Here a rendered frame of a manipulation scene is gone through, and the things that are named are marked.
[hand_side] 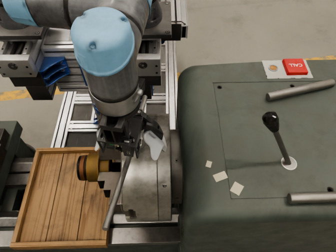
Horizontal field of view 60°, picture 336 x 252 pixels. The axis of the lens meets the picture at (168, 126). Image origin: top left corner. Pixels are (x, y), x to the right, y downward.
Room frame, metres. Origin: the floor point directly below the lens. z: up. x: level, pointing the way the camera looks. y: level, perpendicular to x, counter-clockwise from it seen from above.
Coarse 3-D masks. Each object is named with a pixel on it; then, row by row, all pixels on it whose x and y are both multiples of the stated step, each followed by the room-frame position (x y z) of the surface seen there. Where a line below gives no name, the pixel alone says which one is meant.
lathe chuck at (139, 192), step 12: (156, 120) 0.47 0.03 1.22; (144, 156) 0.35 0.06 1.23; (120, 168) 0.33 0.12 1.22; (132, 168) 0.33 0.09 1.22; (144, 168) 0.33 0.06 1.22; (156, 168) 0.33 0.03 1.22; (132, 180) 0.30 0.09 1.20; (144, 180) 0.30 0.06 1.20; (156, 180) 0.30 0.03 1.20; (132, 192) 0.28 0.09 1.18; (144, 192) 0.28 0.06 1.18; (156, 192) 0.28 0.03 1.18; (132, 204) 0.26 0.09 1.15; (144, 204) 0.26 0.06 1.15; (156, 204) 0.26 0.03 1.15; (144, 216) 0.25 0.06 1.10; (156, 216) 0.25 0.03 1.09
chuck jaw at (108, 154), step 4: (100, 152) 0.42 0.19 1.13; (104, 152) 0.42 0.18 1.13; (108, 152) 0.42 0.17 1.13; (112, 152) 0.42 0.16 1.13; (116, 152) 0.42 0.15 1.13; (120, 152) 0.42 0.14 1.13; (100, 156) 0.41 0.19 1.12; (104, 156) 0.41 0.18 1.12; (108, 156) 0.41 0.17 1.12; (112, 156) 0.41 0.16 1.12; (116, 156) 0.41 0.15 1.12; (120, 156) 0.41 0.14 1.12
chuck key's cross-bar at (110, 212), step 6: (144, 96) 0.47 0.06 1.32; (144, 102) 0.46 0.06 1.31; (126, 156) 0.31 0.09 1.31; (126, 162) 0.29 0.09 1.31; (126, 168) 0.28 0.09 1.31; (120, 174) 0.26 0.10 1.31; (120, 180) 0.25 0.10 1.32; (120, 186) 0.24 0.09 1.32; (114, 192) 0.22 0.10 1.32; (114, 198) 0.21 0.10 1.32; (114, 204) 0.20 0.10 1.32; (108, 210) 0.18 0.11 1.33; (108, 216) 0.17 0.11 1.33; (108, 222) 0.16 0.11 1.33; (102, 228) 0.15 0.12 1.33; (108, 228) 0.15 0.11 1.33
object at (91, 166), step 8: (80, 160) 0.40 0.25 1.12; (88, 160) 0.40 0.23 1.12; (96, 160) 0.40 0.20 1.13; (104, 160) 0.41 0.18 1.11; (80, 168) 0.38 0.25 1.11; (88, 168) 0.38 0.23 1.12; (96, 168) 0.38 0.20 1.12; (104, 168) 0.38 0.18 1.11; (80, 176) 0.36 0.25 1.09; (88, 176) 0.36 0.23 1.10; (96, 176) 0.36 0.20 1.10
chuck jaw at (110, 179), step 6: (102, 174) 0.36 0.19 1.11; (108, 174) 0.36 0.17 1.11; (114, 174) 0.36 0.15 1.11; (102, 180) 0.34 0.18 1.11; (108, 180) 0.34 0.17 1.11; (114, 180) 0.34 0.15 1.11; (102, 186) 0.34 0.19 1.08; (108, 186) 0.32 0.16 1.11; (114, 186) 0.32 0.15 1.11; (108, 192) 0.31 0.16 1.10; (120, 192) 0.30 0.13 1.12; (120, 198) 0.29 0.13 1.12; (120, 204) 0.27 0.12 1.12; (114, 210) 0.26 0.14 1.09; (120, 210) 0.26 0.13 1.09; (132, 210) 0.26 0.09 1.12; (132, 216) 0.25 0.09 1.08
